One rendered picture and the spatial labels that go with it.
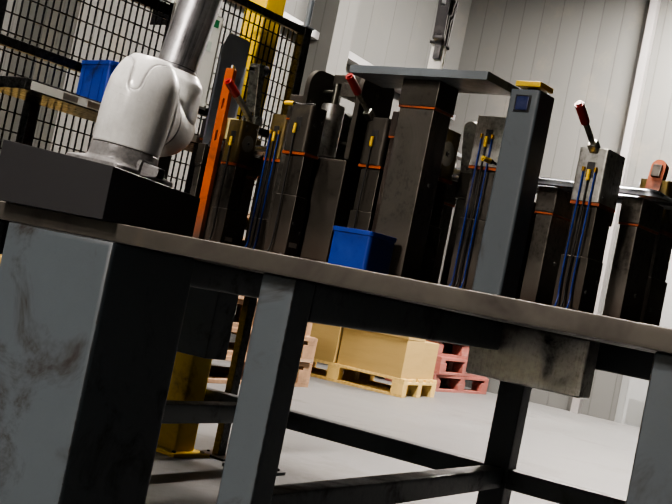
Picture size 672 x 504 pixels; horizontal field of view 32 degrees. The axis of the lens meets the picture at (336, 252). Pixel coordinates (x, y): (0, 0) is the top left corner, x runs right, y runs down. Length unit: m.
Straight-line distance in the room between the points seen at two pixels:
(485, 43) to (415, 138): 9.42
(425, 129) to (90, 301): 0.81
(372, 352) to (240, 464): 6.27
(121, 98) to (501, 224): 0.87
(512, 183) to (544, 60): 9.31
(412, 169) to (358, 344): 6.07
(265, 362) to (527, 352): 1.18
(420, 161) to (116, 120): 0.67
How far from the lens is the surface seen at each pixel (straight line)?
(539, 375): 3.27
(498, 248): 2.42
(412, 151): 2.57
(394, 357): 8.47
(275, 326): 2.26
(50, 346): 2.52
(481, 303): 2.04
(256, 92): 3.19
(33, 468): 2.54
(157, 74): 2.62
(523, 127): 2.45
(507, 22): 11.97
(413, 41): 11.06
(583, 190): 2.53
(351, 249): 2.47
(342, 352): 8.64
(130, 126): 2.59
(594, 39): 11.63
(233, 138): 3.15
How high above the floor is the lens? 0.65
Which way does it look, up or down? 2 degrees up
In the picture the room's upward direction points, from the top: 12 degrees clockwise
